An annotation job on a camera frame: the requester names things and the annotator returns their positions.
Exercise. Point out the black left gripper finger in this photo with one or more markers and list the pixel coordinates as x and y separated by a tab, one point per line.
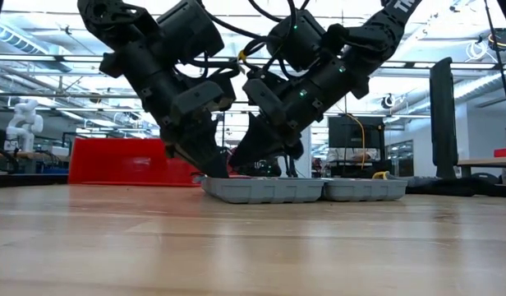
195	140

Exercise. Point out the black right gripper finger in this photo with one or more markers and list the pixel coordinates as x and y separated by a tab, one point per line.
265	135

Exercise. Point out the grey-blue plastic tool case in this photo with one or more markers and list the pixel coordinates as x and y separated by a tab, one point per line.
269	190

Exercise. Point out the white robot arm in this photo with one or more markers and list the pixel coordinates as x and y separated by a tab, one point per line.
25	123

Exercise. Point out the small black robot arm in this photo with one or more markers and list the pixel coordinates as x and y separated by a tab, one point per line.
292	166

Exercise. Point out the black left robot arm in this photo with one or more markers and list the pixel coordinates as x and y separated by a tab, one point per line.
113	16

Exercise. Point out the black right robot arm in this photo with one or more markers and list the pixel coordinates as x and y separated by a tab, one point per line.
372	37

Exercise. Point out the person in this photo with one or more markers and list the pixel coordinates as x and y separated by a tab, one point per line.
261	167

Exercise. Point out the white building column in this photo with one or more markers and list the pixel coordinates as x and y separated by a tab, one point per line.
305	152

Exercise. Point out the black monitor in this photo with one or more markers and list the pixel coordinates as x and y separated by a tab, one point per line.
351	131

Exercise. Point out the yellow tape tag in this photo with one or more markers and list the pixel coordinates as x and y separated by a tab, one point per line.
242	55

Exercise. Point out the red plastic bin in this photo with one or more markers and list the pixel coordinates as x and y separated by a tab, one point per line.
113	162
505	152

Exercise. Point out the cluttered workbench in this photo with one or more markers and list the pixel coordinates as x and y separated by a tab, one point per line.
31	156

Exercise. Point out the grey and black work glove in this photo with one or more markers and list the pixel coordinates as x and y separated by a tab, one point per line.
442	185

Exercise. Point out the thin black pole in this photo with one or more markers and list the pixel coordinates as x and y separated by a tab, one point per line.
499	61

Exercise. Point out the wooden workbench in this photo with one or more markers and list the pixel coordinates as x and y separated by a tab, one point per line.
487	161

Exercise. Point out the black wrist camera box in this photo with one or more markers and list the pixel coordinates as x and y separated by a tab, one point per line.
261	75
226	92

